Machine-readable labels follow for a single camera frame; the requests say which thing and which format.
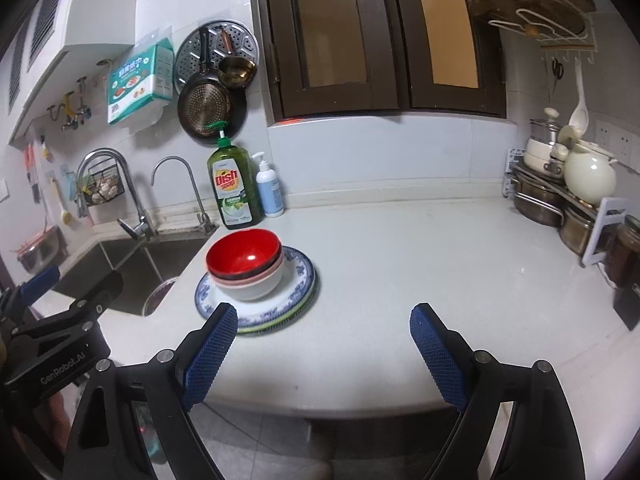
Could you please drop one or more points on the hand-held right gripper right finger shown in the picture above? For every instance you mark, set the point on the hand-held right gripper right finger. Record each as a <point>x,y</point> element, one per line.
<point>440,355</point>

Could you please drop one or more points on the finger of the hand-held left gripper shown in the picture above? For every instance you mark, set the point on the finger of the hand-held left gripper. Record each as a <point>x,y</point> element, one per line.
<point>40,282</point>
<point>95,297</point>

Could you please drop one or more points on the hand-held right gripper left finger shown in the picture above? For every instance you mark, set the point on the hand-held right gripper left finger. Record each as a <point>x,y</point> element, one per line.
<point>212,355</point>

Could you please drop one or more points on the large blue floral plate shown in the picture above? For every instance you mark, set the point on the large blue floral plate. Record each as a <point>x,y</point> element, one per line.
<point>202,292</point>

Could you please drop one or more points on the cream bowl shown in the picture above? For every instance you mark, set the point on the cream bowl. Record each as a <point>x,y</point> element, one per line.
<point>250,294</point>

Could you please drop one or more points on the green plate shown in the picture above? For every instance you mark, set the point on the green plate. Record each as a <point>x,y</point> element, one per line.
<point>280,324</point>

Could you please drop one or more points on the pink bowl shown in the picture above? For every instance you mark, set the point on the pink bowl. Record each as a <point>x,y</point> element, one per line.
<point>240,283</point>

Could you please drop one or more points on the red and black bowl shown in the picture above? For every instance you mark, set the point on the red and black bowl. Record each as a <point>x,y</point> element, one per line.
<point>240,257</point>

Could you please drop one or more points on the person's left forearm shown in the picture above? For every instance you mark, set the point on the person's left forearm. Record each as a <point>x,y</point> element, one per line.
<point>57,417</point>

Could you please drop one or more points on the steel basin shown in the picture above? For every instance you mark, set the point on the steel basin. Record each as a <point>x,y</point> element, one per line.
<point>42,255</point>

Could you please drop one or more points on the steel sink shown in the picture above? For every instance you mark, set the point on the steel sink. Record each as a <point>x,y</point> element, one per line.
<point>125,270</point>

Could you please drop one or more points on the white dish brush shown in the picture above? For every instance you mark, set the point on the white dish brush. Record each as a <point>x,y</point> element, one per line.
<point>65,215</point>

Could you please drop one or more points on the tall chrome faucet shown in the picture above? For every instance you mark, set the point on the tall chrome faucet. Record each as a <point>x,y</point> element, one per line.
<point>136,200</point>

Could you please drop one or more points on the slim chrome faucet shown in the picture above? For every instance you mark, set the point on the slim chrome faucet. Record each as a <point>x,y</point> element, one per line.
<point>199,200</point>

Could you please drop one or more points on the green dish soap bottle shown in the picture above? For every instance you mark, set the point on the green dish soap bottle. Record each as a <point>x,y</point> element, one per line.
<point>235,195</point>

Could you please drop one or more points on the white pump bottle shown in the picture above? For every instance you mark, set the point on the white pump bottle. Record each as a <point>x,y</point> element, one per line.
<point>270,195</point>

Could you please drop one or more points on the large steel pot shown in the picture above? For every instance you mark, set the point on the large steel pot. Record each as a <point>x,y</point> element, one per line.
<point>540,205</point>

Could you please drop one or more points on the small steel pot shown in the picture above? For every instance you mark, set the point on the small steel pot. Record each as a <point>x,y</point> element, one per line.
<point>575,230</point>

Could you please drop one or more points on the black knife block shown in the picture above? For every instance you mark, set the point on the black knife block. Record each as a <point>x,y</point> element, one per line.
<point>630,305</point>

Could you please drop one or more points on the white stand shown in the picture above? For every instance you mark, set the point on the white stand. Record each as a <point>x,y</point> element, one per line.
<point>597,235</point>

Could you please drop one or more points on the metal pot rack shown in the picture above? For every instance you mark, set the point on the metal pot rack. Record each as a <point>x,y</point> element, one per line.
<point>511,170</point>

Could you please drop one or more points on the glass jar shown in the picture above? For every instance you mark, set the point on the glass jar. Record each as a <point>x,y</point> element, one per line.
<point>625,255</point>

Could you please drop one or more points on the paper towel packet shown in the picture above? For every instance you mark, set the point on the paper towel packet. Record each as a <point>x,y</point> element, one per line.
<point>140,85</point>

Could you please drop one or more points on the bronze frying pan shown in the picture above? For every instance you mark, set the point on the bronze frying pan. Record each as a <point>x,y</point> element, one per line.
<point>205,105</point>

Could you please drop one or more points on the white pot with glass lid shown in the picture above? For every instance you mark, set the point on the white pot with glass lid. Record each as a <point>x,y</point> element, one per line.
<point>537,152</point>

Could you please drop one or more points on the black round pan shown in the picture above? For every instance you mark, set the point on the black round pan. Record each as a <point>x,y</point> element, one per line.
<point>240,115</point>

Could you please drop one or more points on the cream enamel kettle pot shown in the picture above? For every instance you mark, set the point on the cream enamel kettle pot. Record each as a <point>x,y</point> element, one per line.
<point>590,175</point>

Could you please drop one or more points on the round metal steamer tray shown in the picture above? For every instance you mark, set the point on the round metal steamer tray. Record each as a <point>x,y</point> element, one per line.
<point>187,60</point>

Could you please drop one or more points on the brass ladle pot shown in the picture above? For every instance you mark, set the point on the brass ladle pot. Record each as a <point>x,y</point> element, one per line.
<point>237,72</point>

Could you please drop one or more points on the white hanging spoon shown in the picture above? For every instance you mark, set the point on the white hanging spoon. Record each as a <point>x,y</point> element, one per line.
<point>580,115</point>

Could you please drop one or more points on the dark wooden window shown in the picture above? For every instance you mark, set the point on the dark wooden window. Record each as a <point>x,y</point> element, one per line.
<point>395,60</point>

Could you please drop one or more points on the hanging black scissors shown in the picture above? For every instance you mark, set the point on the hanging black scissors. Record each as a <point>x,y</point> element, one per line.
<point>557,67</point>

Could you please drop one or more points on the round wooden cutting board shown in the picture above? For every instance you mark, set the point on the round wooden cutting board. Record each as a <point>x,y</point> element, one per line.
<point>500,5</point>

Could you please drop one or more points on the brass wall pipe valves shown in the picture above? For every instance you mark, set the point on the brass wall pipe valves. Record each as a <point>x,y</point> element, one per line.
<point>67,110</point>

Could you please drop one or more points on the white wall socket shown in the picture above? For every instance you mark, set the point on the white wall socket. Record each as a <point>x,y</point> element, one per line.
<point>617,137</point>

